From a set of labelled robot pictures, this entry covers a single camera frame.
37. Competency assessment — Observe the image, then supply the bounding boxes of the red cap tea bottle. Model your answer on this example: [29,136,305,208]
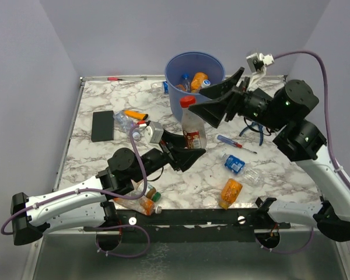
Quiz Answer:
[180,95,207,149]

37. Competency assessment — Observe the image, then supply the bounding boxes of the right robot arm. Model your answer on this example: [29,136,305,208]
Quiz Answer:
[190,69,350,242]

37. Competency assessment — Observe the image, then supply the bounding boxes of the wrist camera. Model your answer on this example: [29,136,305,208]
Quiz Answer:
[144,121,164,144]
[246,52,274,89]

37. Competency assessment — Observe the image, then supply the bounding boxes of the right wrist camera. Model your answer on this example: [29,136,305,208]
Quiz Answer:
[246,52,274,89]

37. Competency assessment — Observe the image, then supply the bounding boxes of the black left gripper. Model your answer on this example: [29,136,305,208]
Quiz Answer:
[132,129,205,184]

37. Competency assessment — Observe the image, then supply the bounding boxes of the black box left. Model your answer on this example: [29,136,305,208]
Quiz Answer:
[91,110,114,142]

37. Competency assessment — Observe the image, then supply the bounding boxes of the small clear crushed bottle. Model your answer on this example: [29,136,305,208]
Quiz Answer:
[113,111,141,141]

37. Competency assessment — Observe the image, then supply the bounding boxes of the green cap bottle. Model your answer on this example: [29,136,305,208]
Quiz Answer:
[137,182,161,202]

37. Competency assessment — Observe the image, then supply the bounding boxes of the orange bottle white cap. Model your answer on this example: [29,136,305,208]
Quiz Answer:
[113,196,162,216]

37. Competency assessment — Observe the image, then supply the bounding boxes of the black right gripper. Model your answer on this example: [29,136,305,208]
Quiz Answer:
[188,66,286,132]

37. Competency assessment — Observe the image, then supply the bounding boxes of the blue label water bottle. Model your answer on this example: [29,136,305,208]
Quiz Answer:
[221,153,264,186]

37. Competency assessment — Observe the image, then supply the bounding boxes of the blue cap Pepsi bottle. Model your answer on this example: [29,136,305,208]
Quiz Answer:
[181,73,191,92]

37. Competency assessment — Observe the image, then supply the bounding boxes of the large crushed orange-label bottle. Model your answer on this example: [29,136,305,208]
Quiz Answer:
[176,85,187,92]

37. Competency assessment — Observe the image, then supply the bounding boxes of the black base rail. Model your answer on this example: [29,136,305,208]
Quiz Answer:
[48,201,284,244]

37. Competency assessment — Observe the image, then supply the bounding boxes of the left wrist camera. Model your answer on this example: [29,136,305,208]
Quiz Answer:
[144,121,164,144]

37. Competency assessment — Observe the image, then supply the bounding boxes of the orange utility knife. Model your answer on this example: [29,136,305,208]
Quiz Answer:
[124,110,149,121]

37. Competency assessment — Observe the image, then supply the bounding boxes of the orange bottle front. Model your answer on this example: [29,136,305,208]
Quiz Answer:
[218,178,243,209]

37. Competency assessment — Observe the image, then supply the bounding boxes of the red marker pen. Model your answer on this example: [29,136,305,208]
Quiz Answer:
[107,76,125,81]

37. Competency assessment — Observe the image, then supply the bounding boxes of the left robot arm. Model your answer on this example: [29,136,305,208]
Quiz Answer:
[6,131,206,246]

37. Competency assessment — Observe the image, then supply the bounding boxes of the blue handled pliers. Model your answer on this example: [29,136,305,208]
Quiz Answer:
[239,121,265,146]

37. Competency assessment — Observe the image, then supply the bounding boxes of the small orange juice bottle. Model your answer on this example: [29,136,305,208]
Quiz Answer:
[190,72,208,93]

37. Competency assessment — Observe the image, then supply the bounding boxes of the blue plastic bin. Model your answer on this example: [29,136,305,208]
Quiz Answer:
[164,51,225,121]

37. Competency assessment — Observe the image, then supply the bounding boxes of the clear bottle white cap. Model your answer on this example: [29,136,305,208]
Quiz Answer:
[198,79,211,90]

